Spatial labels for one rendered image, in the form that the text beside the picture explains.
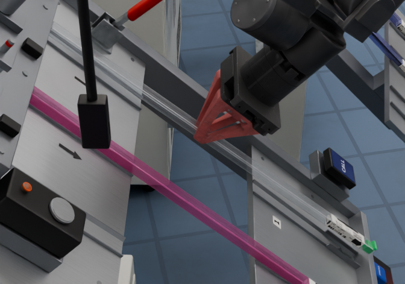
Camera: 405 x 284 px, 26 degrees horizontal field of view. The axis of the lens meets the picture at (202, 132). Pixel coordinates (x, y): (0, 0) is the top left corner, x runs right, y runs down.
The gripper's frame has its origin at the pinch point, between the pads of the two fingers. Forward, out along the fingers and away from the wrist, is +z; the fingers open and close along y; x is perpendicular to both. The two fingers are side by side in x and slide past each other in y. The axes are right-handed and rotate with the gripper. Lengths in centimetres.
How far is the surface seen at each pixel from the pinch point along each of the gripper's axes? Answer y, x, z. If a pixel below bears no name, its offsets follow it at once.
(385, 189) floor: -91, 97, 36
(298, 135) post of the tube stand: -36.3, 32.1, 11.1
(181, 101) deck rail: -7.6, -1.0, 2.8
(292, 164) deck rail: -7.8, 16.5, 0.5
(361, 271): 2.6, 29.0, 1.3
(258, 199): 1.9, 10.9, 1.9
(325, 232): -0.6, 23.0, 1.7
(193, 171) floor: -98, 61, 70
